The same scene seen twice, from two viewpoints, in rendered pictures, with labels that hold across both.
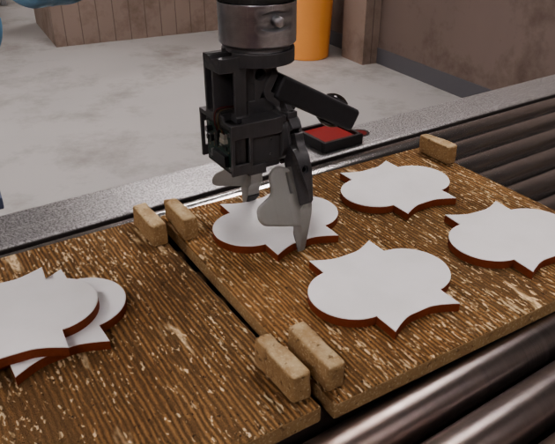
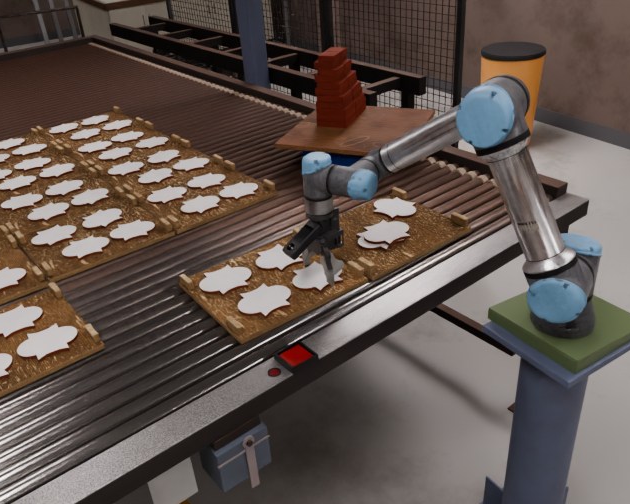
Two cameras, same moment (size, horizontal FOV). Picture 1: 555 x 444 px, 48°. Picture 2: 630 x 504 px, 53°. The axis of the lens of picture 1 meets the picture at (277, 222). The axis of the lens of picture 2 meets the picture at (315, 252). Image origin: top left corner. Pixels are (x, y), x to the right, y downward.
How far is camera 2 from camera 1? 2.17 m
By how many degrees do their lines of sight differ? 120
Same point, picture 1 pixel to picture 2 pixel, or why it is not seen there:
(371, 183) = (276, 298)
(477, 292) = (248, 261)
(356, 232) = (285, 278)
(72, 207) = (416, 291)
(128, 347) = (351, 237)
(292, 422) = not seen: hidden behind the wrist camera
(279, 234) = (315, 268)
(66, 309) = (371, 233)
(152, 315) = (349, 244)
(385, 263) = (277, 261)
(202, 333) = not seen: hidden behind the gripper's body
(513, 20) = not seen: outside the picture
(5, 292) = (393, 236)
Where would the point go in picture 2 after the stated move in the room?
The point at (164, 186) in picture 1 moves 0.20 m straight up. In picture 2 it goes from (381, 308) to (380, 242)
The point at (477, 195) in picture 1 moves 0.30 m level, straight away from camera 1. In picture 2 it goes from (226, 303) to (178, 380)
